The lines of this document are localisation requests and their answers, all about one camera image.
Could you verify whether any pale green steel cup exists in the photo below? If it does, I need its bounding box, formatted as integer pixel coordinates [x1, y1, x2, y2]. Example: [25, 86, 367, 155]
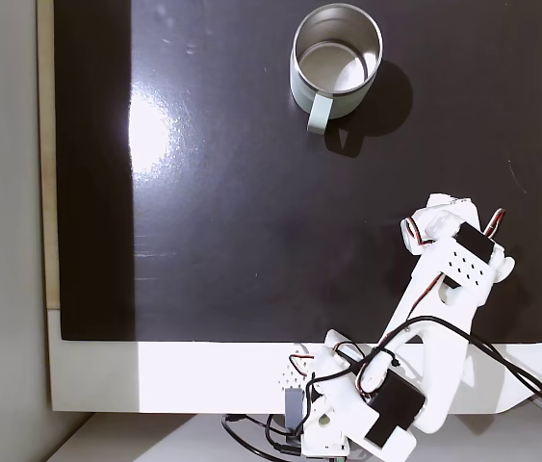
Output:
[289, 3, 385, 137]

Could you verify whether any black mat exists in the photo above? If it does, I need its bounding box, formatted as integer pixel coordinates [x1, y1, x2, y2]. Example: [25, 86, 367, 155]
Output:
[53, 0, 542, 346]

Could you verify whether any white board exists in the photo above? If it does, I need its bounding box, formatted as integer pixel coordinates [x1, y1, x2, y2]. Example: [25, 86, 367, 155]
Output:
[46, 307, 542, 416]

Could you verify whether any red white black servo wire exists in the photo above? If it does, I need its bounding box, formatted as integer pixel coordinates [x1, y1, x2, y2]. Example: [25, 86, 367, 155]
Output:
[485, 208, 508, 241]
[401, 216, 429, 252]

